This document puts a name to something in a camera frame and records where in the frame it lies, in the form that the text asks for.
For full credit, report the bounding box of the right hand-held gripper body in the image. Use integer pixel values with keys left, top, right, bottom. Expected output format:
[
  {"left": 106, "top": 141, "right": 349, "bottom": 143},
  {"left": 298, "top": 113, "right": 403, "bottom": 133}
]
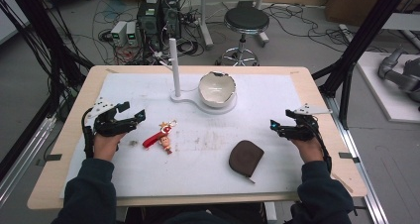
[{"left": 282, "top": 102, "right": 333, "bottom": 143}]

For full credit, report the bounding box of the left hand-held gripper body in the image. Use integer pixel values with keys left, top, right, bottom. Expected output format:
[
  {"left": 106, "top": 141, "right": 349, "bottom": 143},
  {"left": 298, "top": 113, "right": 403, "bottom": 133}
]
[{"left": 83, "top": 96, "right": 134, "bottom": 138}]

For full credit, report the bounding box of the person's left hand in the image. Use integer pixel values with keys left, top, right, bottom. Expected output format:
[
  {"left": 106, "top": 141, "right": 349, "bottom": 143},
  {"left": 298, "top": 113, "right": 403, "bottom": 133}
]
[{"left": 93, "top": 132, "right": 127, "bottom": 163}]

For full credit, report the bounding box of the person's right hand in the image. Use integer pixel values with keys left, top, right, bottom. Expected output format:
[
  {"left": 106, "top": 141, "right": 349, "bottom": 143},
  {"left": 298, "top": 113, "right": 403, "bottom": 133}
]
[{"left": 290, "top": 137, "right": 325, "bottom": 165}]

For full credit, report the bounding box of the brown zipper pouch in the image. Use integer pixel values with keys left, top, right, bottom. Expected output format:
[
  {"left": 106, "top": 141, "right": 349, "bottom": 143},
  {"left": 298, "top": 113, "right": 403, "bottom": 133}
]
[{"left": 228, "top": 139, "right": 265, "bottom": 185}]

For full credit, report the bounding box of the dark tape strip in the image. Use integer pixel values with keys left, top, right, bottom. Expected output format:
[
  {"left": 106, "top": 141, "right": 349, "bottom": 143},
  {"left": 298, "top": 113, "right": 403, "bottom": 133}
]
[
  {"left": 338, "top": 152, "right": 362, "bottom": 165},
  {"left": 35, "top": 153, "right": 63, "bottom": 168}
]

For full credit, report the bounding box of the white stand with pole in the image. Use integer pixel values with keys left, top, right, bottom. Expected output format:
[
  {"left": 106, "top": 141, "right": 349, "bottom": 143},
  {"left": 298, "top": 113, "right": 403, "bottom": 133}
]
[{"left": 169, "top": 37, "right": 239, "bottom": 116}]

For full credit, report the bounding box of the white eggshell-shaped bowl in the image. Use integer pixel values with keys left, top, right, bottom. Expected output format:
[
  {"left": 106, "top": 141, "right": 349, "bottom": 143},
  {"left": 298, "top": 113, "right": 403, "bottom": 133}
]
[{"left": 197, "top": 70, "right": 238, "bottom": 109}]

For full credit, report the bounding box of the grey bench power supply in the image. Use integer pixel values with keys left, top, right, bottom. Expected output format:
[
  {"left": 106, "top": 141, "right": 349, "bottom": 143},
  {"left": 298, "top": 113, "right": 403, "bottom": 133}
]
[
  {"left": 125, "top": 21, "right": 139, "bottom": 48},
  {"left": 110, "top": 20, "right": 129, "bottom": 48}
]

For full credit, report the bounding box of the white platform board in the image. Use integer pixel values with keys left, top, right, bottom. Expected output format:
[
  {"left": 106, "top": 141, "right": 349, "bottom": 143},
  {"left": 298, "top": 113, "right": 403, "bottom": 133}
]
[{"left": 356, "top": 51, "right": 420, "bottom": 125}]

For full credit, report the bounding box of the white foam mat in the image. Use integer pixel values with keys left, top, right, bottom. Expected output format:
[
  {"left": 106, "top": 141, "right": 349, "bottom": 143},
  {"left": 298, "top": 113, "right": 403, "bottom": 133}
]
[{"left": 58, "top": 71, "right": 317, "bottom": 199}]

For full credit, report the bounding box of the black computer tower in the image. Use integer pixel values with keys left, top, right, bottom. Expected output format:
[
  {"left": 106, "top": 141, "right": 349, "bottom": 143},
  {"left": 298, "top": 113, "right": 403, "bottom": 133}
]
[{"left": 136, "top": 0, "right": 183, "bottom": 52}]

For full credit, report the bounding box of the black round stool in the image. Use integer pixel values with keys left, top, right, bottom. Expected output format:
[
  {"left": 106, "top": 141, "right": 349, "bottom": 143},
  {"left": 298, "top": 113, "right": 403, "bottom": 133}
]
[{"left": 215, "top": 6, "right": 270, "bottom": 67}]

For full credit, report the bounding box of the person's lap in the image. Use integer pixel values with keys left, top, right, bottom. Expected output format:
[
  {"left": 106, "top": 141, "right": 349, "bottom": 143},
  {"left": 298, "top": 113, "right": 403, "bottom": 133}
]
[{"left": 123, "top": 202, "right": 268, "bottom": 224}]

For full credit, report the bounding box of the cardboard box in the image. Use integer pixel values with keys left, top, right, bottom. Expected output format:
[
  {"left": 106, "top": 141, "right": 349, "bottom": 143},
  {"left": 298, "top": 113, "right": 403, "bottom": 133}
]
[{"left": 324, "top": 0, "right": 420, "bottom": 28}]

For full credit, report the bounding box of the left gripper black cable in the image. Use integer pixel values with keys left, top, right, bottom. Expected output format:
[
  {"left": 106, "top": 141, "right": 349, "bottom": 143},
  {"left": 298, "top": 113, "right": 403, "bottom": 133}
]
[{"left": 80, "top": 106, "right": 96, "bottom": 160}]

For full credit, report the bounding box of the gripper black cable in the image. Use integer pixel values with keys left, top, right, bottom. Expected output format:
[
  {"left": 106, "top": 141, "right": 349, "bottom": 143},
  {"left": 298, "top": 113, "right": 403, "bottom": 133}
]
[
  {"left": 80, "top": 106, "right": 96, "bottom": 160},
  {"left": 308, "top": 116, "right": 334, "bottom": 173}
]

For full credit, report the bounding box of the red keychain with doll figure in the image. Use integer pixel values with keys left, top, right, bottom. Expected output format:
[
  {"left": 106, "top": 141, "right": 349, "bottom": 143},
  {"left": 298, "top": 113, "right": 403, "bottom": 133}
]
[{"left": 142, "top": 119, "right": 178, "bottom": 156}]

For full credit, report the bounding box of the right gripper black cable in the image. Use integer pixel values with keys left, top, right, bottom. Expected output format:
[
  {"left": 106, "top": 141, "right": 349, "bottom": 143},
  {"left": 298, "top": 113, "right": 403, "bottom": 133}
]
[{"left": 308, "top": 116, "right": 334, "bottom": 173}]

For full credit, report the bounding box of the aluminium rail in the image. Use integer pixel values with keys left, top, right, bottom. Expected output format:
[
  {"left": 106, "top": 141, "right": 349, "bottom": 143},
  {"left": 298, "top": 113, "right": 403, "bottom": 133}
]
[
  {"left": 0, "top": 115, "right": 57, "bottom": 208},
  {"left": 323, "top": 94, "right": 391, "bottom": 224}
]

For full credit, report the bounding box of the black frame post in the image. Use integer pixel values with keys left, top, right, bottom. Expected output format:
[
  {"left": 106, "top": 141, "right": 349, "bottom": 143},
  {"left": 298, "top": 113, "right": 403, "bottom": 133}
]
[
  {"left": 311, "top": 0, "right": 412, "bottom": 130},
  {"left": 0, "top": 0, "right": 95, "bottom": 123}
]

